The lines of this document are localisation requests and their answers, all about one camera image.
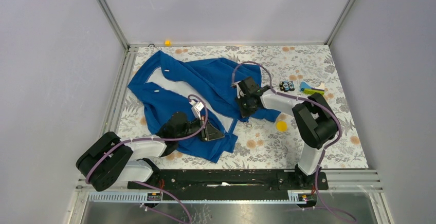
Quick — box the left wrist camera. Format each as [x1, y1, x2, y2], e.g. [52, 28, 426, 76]
[190, 100, 204, 119]

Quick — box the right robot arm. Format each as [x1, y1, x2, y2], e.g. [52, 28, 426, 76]
[232, 77, 342, 189]

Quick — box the blue zip-up jacket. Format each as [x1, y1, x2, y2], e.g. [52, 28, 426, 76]
[127, 50, 282, 163]

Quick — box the floral table mat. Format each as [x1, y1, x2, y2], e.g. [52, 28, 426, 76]
[112, 45, 369, 171]

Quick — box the small black blue toy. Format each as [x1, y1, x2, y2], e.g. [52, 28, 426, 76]
[279, 81, 295, 92]

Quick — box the yellow round disc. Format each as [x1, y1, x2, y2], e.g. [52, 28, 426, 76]
[275, 121, 287, 132]

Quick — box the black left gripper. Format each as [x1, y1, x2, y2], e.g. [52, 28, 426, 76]
[176, 116, 225, 142]

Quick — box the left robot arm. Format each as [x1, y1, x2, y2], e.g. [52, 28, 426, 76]
[76, 112, 225, 192]

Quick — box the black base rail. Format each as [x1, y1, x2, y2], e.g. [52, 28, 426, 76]
[147, 169, 329, 201]

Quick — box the green blue toy block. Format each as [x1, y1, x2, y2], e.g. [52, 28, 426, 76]
[300, 82, 325, 95]

